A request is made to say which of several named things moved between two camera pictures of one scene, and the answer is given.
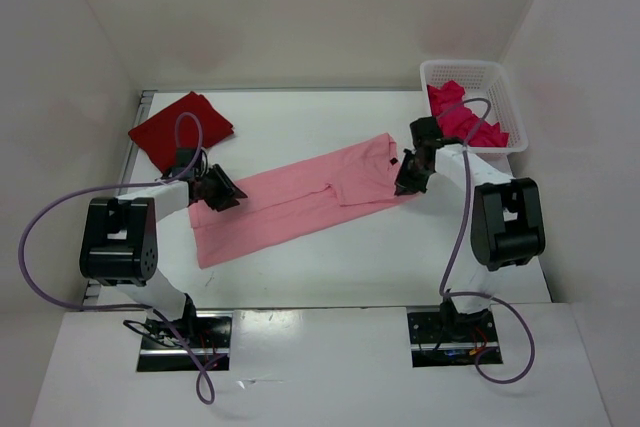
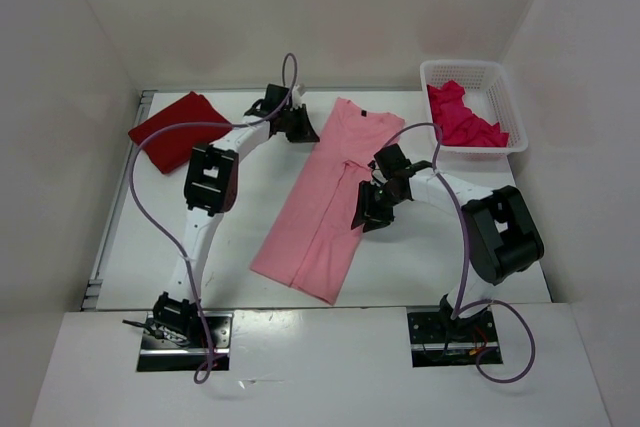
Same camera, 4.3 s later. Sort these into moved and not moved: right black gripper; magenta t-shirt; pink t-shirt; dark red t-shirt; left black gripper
Moved: pink t-shirt; right black gripper; left black gripper
Not moved: dark red t-shirt; magenta t-shirt
